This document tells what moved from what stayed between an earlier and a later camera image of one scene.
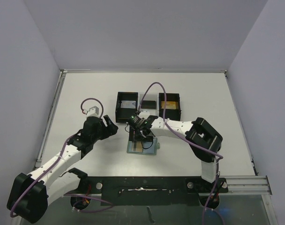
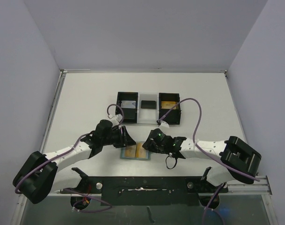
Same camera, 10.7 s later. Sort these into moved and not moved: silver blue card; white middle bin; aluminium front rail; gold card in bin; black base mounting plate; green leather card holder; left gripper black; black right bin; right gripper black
Moved: green leather card holder; right gripper black; left gripper black
Not moved: black right bin; aluminium front rail; black base mounting plate; gold card in bin; white middle bin; silver blue card
